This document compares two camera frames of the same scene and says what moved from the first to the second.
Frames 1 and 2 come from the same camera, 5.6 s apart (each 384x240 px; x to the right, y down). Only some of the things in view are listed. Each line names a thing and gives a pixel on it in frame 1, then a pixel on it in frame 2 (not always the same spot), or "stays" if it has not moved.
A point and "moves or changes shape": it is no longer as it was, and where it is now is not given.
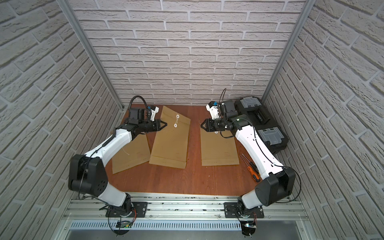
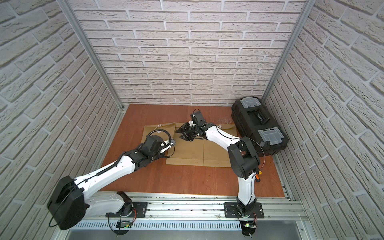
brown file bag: x=170 y=143 moves or changes shape
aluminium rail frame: x=183 y=216 stays
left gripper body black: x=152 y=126 to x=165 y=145
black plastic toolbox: x=254 y=107 stays
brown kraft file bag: x=217 y=150 stays
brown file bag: x=135 y=153 moves or changes shape
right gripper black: x=209 y=122 to x=184 y=128
